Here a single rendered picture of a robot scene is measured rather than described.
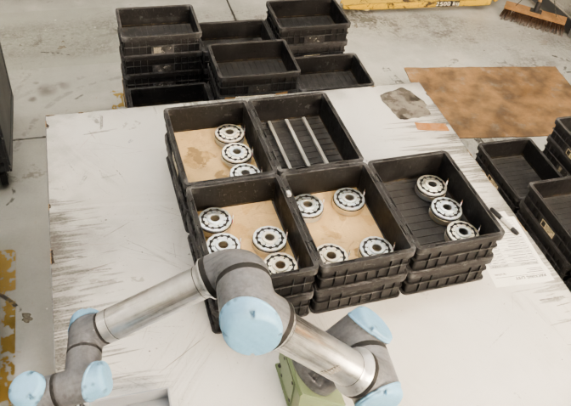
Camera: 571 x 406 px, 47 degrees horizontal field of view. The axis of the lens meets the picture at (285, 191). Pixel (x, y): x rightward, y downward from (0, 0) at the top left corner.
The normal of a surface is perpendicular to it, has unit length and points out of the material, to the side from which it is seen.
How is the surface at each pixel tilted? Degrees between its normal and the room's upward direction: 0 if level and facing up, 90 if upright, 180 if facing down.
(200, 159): 0
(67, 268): 0
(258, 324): 82
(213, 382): 0
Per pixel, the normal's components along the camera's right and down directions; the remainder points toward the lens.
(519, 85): 0.09, -0.72
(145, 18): 0.27, 0.68
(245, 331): 0.09, 0.55
